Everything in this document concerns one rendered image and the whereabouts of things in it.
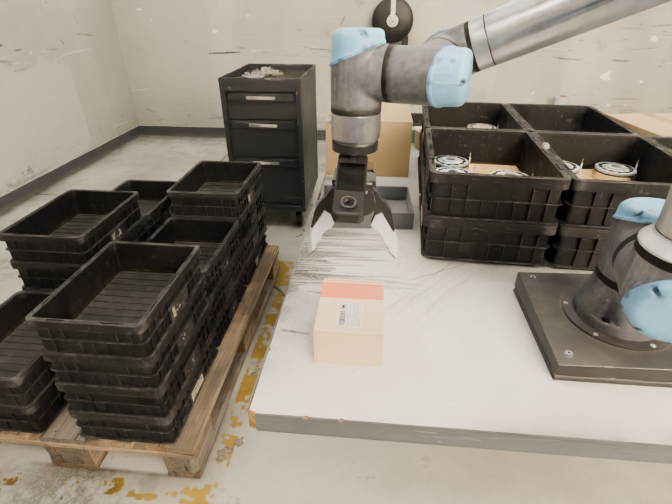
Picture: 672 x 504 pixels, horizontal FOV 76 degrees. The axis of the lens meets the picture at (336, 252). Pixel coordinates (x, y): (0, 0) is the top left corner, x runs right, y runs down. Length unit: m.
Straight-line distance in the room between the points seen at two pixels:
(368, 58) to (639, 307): 0.49
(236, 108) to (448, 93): 2.06
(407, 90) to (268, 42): 3.99
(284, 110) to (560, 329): 1.97
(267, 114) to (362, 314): 1.90
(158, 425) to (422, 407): 0.84
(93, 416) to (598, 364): 1.24
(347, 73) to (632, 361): 0.65
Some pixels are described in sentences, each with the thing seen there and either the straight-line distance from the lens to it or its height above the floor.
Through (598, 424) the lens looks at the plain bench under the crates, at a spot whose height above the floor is 0.70.
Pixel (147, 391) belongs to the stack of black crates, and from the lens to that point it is 1.28.
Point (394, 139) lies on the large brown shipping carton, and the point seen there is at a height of 0.84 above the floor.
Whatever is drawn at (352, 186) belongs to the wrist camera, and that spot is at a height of 1.03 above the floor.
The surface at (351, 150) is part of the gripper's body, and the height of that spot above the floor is 1.07.
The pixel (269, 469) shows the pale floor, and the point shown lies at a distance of 1.51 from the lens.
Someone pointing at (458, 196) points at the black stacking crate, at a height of 0.87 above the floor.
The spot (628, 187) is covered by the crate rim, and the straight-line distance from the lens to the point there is 1.10.
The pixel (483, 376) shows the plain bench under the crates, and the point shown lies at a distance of 0.81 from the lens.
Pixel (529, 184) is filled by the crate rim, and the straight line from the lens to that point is 1.03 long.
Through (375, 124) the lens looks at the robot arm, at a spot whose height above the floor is 1.10.
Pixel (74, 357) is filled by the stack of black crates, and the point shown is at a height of 0.48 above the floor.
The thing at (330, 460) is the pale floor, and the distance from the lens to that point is 1.52.
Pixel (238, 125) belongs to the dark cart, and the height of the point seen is 0.65.
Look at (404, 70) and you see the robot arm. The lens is 0.61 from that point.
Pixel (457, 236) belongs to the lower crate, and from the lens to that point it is 1.07.
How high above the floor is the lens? 1.26
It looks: 30 degrees down
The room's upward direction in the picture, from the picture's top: straight up
